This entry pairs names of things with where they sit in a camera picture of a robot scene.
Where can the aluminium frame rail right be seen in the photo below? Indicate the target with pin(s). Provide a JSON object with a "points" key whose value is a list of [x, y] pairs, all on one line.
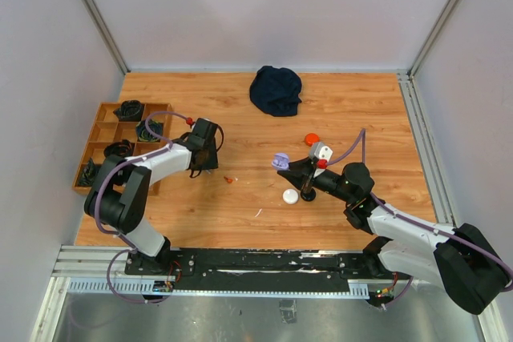
{"points": [[429, 156]]}

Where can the dark navy crumpled cloth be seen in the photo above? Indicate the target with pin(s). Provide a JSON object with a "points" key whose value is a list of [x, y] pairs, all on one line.
{"points": [[276, 91]]}

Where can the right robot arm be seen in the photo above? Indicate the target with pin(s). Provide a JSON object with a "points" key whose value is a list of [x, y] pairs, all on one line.
{"points": [[459, 260]]}

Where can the black earbud case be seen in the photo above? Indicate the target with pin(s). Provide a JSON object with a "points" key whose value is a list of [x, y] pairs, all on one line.
{"points": [[309, 196]]}

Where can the wooden compartment tray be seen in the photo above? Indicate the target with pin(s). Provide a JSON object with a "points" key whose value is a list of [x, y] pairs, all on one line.
{"points": [[112, 135]]}

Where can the rolled green patterned tie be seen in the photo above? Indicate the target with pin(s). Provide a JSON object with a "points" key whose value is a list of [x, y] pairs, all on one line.
{"points": [[149, 131]]}

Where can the rolled black orange tie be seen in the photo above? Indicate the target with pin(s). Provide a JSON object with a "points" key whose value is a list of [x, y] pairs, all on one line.
{"points": [[123, 148]]}

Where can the lavender earbud case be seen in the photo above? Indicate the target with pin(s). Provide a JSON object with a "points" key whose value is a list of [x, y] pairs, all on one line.
{"points": [[280, 162]]}

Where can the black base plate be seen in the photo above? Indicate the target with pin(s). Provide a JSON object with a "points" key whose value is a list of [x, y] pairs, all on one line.
{"points": [[258, 270]]}

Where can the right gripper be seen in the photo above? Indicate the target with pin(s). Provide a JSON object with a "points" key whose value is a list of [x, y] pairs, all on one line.
{"points": [[300, 172]]}

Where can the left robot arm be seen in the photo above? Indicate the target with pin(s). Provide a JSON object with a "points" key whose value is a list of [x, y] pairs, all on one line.
{"points": [[118, 196]]}

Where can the aluminium frame post left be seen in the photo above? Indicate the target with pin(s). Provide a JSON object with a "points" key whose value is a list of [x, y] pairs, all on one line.
{"points": [[105, 34]]}

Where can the rolled black tie top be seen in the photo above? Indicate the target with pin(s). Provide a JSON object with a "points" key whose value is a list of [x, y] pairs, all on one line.
{"points": [[129, 111]]}

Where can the white earbud case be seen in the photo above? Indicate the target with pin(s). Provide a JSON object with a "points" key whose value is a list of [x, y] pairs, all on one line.
{"points": [[290, 196]]}

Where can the orange earbud case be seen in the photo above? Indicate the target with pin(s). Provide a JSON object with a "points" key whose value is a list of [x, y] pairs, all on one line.
{"points": [[311, 138]]}

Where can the rolled green black tie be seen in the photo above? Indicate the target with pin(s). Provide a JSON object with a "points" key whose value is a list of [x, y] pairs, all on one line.
{"points": [[88, 174]]}

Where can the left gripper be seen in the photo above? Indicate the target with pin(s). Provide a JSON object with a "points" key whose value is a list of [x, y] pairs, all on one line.
{"points": [[212, 162]]}

